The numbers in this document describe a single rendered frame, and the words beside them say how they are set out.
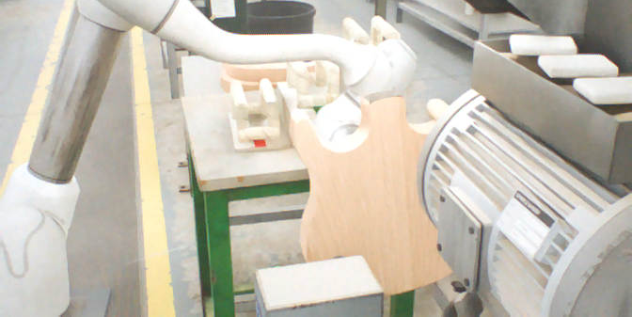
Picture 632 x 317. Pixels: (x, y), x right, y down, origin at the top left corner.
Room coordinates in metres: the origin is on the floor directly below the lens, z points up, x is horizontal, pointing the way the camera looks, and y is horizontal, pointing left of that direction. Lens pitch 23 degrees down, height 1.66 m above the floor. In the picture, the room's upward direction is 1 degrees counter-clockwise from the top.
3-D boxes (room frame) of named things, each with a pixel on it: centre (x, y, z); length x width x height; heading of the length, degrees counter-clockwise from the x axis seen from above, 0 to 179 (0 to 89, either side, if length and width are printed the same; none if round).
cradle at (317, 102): (1.75, -0.02, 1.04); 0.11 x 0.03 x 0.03; 101
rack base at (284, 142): (1.81, 0.15, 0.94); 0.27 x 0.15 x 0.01; 11
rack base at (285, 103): (1.84, 0.00, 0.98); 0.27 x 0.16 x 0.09; 11
